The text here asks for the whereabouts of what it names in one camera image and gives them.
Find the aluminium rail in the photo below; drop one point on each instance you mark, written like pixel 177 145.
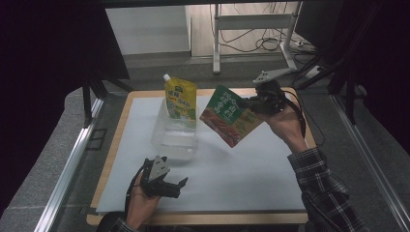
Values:
pixel 64 174
pixel 370 154

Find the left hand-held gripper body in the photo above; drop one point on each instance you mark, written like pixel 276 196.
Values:
pixel 158 180

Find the clear plastic container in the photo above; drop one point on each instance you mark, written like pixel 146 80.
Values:
pixel 174 141

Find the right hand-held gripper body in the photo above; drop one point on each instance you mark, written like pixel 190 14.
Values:
pixel 269 96

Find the white panel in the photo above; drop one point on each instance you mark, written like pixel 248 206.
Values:
pixel 148 29

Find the dark curtain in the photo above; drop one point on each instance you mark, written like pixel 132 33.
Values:
pixel 38 64
pixel 380 64

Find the person's left hand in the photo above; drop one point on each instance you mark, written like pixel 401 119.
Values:
pixel 141 206

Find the white wooden-framed board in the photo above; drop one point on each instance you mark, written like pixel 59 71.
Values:
pixel 225 180

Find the black stand legs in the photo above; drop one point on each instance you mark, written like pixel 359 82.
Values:
pixel 93 93

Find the yellow spouted pouch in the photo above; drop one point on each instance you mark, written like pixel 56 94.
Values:
pixel 182 96

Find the white metal stand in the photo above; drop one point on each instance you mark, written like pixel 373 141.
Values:
pixel 254 22

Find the person's right hand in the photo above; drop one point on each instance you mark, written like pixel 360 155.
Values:
pixel 286 129

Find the black tripod stand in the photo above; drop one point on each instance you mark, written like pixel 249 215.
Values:
pixel 335 71

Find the green food packet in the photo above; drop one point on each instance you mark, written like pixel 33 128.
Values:
pixel 225 116

